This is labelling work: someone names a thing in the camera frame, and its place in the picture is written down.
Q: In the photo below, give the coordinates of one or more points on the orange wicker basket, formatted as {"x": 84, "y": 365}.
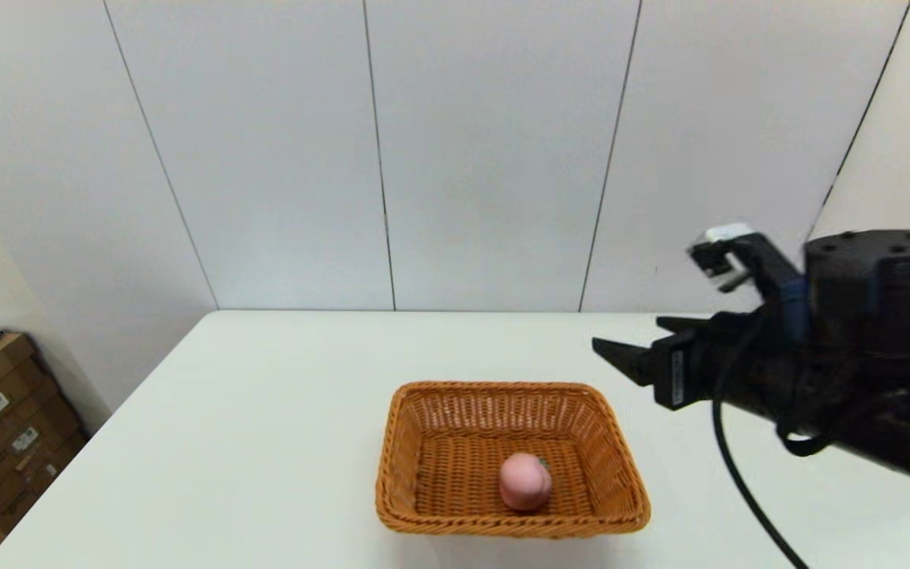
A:
{"x": 439, "y": 474}

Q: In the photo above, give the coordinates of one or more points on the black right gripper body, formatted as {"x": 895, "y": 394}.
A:
{"x": 731, "y": 363}

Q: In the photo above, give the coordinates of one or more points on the pink plush peach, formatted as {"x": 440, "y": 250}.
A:
{"x": 524, "y": 482}

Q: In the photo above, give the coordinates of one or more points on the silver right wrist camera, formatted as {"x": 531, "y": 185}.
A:
{"x": 727, "y": 245}

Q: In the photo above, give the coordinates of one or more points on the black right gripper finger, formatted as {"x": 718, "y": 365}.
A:
{"x": 630, "y": 362}
{"x": 682, "y": 323}

